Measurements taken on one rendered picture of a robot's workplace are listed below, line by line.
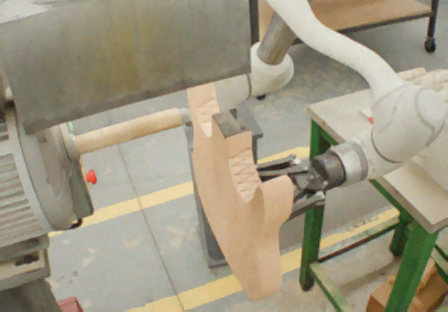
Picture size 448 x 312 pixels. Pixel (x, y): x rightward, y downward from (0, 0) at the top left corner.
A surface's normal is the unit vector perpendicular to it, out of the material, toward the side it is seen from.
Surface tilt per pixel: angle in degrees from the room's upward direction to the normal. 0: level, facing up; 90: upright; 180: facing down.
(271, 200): 85
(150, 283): 0
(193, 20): 90
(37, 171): 65
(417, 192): 0
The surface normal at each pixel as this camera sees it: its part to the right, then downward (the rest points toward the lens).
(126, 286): -0.07, -0.80
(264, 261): 0.33, 0.23
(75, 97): 0.38, 0.53
